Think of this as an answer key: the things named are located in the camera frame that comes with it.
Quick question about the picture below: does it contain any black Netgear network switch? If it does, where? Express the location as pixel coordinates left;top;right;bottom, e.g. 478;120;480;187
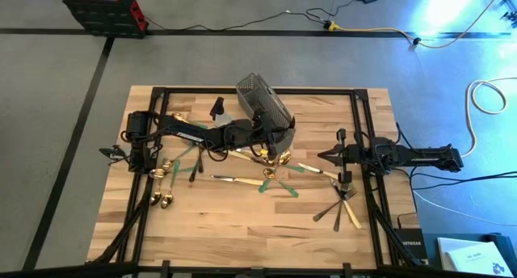
393;228;429;263

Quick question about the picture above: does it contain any green spray bottle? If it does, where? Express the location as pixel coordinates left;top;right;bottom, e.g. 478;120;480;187
208;96;234;128

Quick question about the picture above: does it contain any yellow extension cord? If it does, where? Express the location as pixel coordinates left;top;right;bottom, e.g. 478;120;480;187
322;0;508;49

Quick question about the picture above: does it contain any dark plastic case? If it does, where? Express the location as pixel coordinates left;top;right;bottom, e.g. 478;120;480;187
422;232;517;278

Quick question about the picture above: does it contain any cream-handled fork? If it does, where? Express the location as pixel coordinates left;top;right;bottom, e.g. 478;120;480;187
330;177;364;230

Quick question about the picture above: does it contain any black floor power cable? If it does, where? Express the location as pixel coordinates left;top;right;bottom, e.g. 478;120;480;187
144;9;336;32

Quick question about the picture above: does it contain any black cable bundle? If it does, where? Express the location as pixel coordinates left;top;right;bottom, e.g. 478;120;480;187
397;122;517;192

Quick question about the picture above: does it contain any cream coiled cable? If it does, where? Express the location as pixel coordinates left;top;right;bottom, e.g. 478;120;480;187
460;76;517;160

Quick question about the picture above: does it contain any grey mesh cutlery basket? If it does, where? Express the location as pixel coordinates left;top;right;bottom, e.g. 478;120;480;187
235;72;297;150

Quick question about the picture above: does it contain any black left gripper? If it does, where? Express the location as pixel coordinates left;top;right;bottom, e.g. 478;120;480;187
242;107;296;161

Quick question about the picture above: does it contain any white paper booklet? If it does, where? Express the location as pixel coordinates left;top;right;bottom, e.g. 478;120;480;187
437;237;515;277

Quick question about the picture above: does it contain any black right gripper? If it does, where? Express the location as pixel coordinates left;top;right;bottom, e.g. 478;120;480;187
317;127;376;185

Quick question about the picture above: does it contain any black and red toolbox stack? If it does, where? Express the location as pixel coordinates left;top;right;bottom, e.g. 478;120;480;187
62;0;149;40

